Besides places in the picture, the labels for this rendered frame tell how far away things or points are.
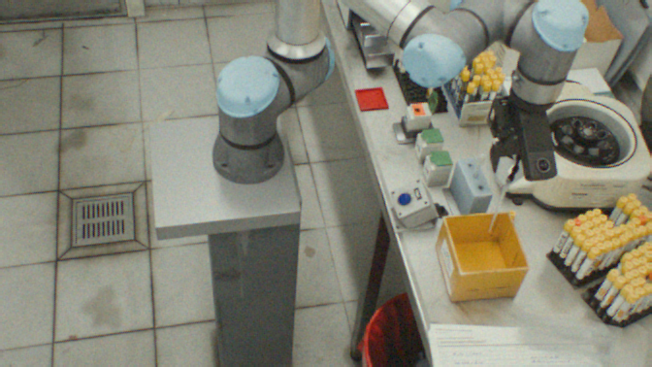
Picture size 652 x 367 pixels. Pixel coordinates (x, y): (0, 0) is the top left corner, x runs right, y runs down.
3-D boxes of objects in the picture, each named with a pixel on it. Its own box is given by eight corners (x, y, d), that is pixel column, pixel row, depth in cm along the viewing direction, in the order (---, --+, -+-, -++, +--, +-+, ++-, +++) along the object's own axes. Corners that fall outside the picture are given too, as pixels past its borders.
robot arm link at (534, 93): (575, 83, 112) (521, 87, 111) (566, 107, 115) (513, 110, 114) (558, 50, 117) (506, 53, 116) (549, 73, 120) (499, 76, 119)
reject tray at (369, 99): (354, 91, 181) (354, 89, 181) (381, 88, 182) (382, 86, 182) (360, 112, 177) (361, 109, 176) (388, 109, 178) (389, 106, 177)
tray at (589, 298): (611, 333, 143) (616, 327, 141) (578, 295, 148) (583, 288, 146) (680, 298, 148) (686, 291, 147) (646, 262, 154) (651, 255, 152)
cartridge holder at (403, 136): (391, 126, 174) (394, 116, 172) (429, 123, 176) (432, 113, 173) (397, 144, 171) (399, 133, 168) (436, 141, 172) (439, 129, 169)
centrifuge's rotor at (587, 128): (534, 126, 169) (543, 104, 163) (603, 127, 170) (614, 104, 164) (550, 181, 159) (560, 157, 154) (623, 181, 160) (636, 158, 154)
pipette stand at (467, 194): (441, 190, 163) (450, 160, 155) (472, 186, 164) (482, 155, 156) (457, 228, 157) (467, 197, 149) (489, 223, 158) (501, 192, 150)
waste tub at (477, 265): (433, 246, 153) (441, 216, 146) (497, 241, 155) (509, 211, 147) (449, 303, 145) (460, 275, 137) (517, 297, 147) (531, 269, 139)
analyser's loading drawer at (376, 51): (348, 15, 197) (349, -2, 193) (373, 13, 198) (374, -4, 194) (366, 68, 184) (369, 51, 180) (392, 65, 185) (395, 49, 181)
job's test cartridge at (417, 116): (403, 123, 173) (407, 104, 168) (422, 122, 174) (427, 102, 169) (407, 137, 171) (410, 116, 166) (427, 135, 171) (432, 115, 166)
